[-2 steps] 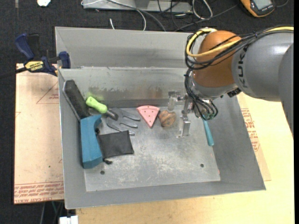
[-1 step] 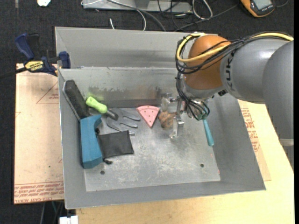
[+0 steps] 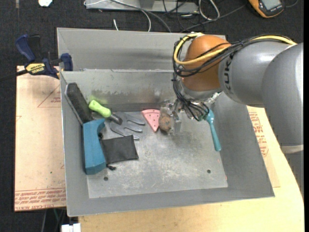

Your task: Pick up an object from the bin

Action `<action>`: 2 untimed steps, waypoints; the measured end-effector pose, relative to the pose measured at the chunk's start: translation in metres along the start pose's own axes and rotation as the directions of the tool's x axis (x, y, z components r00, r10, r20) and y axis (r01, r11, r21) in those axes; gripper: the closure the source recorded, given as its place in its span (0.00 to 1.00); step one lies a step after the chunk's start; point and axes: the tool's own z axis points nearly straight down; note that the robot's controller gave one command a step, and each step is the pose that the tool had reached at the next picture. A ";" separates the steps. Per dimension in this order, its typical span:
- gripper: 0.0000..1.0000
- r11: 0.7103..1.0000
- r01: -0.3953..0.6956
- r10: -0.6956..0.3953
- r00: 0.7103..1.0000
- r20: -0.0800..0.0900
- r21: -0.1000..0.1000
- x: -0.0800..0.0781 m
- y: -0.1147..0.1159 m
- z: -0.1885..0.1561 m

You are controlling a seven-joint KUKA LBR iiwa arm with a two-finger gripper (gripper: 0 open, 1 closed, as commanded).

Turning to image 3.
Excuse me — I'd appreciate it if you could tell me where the green handled grey garden fork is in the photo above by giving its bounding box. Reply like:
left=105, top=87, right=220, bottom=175
left=88, top=100, right=146, bottom=141

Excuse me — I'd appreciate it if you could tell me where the grey metal bin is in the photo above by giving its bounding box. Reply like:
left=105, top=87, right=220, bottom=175
left=56, top=27, right=275, bottom=218

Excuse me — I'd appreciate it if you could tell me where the pink toy watermelon slice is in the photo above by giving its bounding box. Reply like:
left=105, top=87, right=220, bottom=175
left=141, top=109, right=161, bottom=133

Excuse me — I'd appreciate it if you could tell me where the black cloth pouch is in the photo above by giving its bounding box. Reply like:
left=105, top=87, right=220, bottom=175
left=99, top=134, right=140, bottom=171

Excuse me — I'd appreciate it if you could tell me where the brown rusty round lump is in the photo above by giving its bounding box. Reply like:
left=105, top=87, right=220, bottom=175
left=158, top=112, right=174, bottom=133

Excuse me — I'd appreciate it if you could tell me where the brown cardboard board red print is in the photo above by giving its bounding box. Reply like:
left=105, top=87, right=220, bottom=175
left=14, top=65, right=281, bottom=212

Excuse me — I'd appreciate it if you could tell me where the teal plastic spoon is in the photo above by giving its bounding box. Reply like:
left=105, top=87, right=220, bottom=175
left=202, top=108, right=222, bottom=152

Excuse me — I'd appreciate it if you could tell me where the blue handled black toy saw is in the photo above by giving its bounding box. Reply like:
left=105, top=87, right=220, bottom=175
left=64, top=82, right=107, bottom=175

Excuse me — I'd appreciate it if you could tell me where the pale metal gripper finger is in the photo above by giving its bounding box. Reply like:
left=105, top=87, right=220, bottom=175
left=160, top=101, right=173, bottom=117
left=172, top=118, right=183, bottom=135

